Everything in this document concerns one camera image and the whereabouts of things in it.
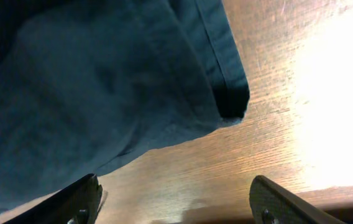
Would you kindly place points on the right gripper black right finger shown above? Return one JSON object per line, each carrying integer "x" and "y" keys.
{"x": 272, "y": 204}

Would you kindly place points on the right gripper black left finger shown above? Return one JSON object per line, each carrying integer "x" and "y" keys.
{"x": 76, "y": 204}

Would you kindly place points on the navy blue shorts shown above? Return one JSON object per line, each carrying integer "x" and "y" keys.
{"x": 87, "y": 86}

